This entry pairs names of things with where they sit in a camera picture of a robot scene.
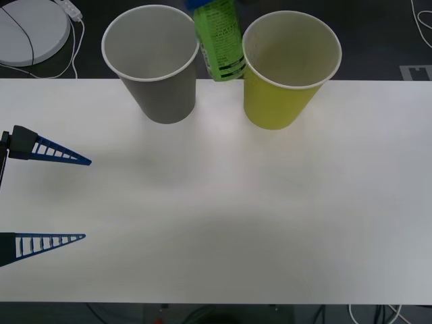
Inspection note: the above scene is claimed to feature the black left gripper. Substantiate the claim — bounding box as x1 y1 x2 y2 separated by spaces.
0 125 92 268

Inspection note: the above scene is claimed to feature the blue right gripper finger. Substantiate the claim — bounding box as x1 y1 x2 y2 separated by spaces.
184 0 211 11

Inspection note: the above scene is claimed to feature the green bottle with black cap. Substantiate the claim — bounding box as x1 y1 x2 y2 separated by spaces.
192 0 246 83

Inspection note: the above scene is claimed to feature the grey plastic bin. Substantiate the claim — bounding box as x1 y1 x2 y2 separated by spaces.
101 5 200 125

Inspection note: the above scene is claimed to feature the white power strip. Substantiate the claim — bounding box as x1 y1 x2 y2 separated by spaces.
55 0 84 23

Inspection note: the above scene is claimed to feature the yellow-green plastic bin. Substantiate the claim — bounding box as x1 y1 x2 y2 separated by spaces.
241 10 342 131

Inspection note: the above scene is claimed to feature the white round floor stand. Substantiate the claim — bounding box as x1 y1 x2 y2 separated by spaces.
0 0 72 68

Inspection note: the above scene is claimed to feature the white cable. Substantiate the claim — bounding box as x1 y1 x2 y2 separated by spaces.
410 0 432 59
69 18 86 80
348 303 410 324

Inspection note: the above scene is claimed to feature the thin black cable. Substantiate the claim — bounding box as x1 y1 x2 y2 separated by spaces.
0 6 35 67

